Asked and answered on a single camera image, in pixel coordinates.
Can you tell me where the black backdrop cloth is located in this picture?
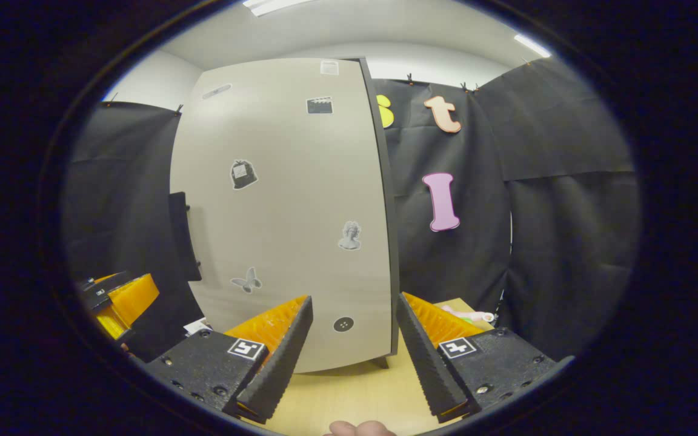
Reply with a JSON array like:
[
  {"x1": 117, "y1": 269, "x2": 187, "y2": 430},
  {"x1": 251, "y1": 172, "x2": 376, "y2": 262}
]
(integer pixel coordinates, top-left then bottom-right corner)
[{"x1": 61, "y1": 58, "x2": 640, "y2": 364}]

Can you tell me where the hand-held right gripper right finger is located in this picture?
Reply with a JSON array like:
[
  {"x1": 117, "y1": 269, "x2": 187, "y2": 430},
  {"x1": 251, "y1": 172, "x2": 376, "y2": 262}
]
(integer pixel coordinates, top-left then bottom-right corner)
[{"x1": 395, "y1": 292, "x2": 574, "y2": 423}]

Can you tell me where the small ceiling light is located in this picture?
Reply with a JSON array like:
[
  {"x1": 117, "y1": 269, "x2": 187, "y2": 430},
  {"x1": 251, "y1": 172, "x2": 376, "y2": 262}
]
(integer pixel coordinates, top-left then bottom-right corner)
[{"x1": 513, "y1": 33, "x2": 552, "y2": 59}]

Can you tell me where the pink and green plush toy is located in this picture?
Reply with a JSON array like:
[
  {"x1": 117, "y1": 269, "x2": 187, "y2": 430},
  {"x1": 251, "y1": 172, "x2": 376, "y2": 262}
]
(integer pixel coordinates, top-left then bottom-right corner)
[{"x1": 440, "y1": 304, "x2": 496, "y2": 325}]

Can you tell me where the long ceiling light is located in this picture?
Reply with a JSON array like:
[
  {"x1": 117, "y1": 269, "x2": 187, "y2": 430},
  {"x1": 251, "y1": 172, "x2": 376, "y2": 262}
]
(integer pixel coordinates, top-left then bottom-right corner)
[{"x1": 242, "y1": 0, "x2": 316, "y2": 17}]

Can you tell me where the grey cabinet door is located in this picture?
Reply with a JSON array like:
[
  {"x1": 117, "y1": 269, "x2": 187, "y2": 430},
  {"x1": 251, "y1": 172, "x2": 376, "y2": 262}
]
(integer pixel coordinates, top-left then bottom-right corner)
[{"x1": 169, "y1": 58, "x2": 393, "y2": 374}]

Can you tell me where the black cabinet door handle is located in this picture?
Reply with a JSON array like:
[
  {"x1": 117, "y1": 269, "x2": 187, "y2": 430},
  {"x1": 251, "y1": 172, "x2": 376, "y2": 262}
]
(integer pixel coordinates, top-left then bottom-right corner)
[{"x1": 168, "y1": 191, "x2": 203, "y2": 282}]

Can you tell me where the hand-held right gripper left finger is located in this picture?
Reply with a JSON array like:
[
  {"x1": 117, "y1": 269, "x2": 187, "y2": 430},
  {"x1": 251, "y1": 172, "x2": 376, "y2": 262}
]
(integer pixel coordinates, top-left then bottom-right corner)
[{"x1": 145, "y1": 295, "x2": 314, "y2": 424}]

